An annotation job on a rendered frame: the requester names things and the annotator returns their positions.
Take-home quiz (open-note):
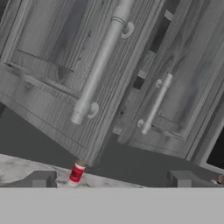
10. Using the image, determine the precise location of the grey wooden cabinet door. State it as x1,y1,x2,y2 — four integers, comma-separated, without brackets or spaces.
116,0,224,160
0,0,175,168

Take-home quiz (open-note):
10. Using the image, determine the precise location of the long grey bar handle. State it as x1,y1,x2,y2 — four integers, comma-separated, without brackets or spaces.
70,0,136,126

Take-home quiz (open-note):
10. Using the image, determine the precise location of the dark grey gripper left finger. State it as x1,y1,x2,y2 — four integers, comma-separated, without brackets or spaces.
0,170,58,188

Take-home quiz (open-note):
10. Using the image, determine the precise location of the red and white can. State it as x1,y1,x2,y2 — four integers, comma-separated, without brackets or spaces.
68,159,86,186

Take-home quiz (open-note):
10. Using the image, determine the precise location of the small brown and white object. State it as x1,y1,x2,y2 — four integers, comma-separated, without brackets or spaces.
216,173,224,186

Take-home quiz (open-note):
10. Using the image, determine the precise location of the short grey bar handle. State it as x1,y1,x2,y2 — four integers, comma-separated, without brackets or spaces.
136,73,174,136

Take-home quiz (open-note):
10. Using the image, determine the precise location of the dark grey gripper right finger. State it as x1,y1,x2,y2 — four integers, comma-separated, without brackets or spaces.
166,170,224,188

